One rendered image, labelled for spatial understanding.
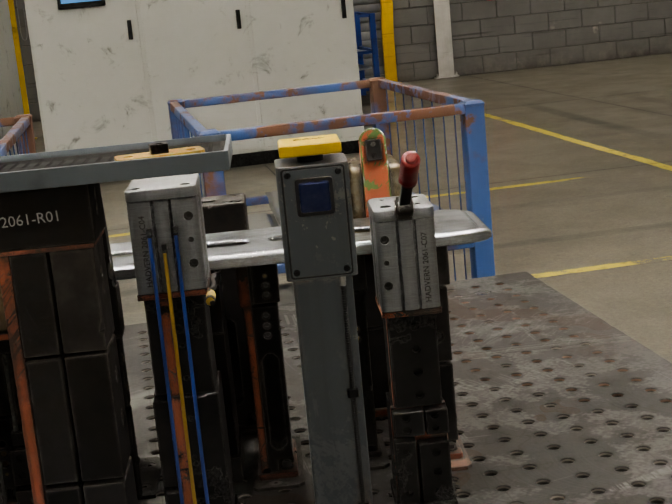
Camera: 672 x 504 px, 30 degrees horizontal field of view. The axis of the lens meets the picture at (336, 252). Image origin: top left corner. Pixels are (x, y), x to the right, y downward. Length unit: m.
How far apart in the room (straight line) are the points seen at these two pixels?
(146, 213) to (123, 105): 8.10
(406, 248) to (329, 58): 8.25
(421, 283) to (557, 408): 0.46
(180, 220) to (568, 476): 0.57
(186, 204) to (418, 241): 0.26
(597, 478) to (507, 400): 0.32
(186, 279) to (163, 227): 0.06
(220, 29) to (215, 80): 0.38
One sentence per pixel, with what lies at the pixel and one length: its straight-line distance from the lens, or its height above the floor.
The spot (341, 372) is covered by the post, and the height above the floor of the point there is 0.93.
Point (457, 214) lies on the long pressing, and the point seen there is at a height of 1.00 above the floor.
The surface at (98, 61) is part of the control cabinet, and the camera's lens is 9.43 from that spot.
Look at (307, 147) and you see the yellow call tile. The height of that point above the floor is 1.16.
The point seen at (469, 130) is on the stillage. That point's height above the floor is 0.87.
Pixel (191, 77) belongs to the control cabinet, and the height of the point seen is 0.71.
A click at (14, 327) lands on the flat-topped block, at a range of 1.24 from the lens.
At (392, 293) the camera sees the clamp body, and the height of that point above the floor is 0.97.
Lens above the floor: 1.31
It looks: 12 degrees down
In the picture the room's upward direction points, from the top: 5 degrees counter-clockwise
